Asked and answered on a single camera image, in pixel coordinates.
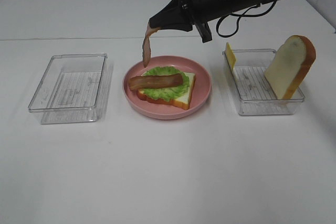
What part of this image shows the clear plastic tray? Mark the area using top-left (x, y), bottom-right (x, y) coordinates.
top-left (223, 49), bottom-right (305, 116)
top-left (28, 53), bottom-right (113, 124)

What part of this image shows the brown bacon strip tray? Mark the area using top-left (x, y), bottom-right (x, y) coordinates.
top-left (128, 73), bottom-right (183, 91)

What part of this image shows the bread slice from tray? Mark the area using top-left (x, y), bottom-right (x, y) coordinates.
top-left (136, 75), bottom-right (196, 110)

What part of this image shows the pink round plate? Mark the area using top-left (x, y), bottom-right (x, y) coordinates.
top-left (123, 56), bottom-right (212, 120)

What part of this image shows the yellow cheese slice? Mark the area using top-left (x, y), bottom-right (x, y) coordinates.
top-left (225, 42), bottom-right (236, 72)

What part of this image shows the left clear plastic tray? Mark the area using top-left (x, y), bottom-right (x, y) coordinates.
top-left (28, 53), bottom-right (113, 124)

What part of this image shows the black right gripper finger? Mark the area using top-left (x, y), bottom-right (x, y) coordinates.
top-left (149, 0), bottom-right (193, 31)

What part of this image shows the bread slice in right tray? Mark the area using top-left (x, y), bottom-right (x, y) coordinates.
top-left (264, 35), bottom-right (316, 100)

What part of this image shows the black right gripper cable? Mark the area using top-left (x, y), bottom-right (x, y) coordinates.
top-left (216, 1), bottom-right (278, 38)

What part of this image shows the red bacon strip tray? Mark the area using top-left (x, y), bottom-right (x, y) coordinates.
top-left (142, 23), bottom-right (161, 67)

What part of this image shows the green lettuce leaf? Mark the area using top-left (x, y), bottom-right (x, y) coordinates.
top-left (139, 66), bottom-right (195, 102)

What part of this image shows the right clear plastic tray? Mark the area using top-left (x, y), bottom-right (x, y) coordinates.
top-left (223, 49), bottom-right (305, 116)

